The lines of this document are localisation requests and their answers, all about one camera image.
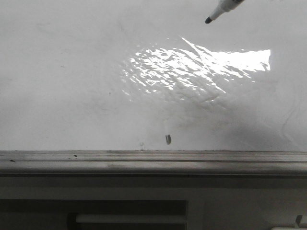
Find aluminium whiteboard tray rail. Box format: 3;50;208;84
0;150;307;176

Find white whiteboard marker pen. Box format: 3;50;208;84
205;0;244;24

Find white whiteboard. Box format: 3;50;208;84
0;0;307;151

